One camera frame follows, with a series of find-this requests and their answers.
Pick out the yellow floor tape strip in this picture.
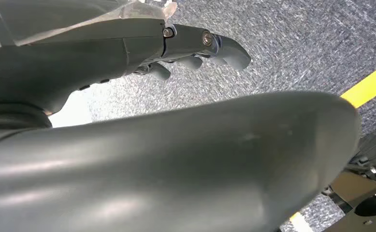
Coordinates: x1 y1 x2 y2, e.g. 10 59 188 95
289 211 314 232
340 58 376 109

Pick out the ribbed grey left arm sleeve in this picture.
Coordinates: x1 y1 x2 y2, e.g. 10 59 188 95
0 103 53 131

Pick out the dark grey machine housing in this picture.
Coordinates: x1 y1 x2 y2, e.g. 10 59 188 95
344 129 376 184

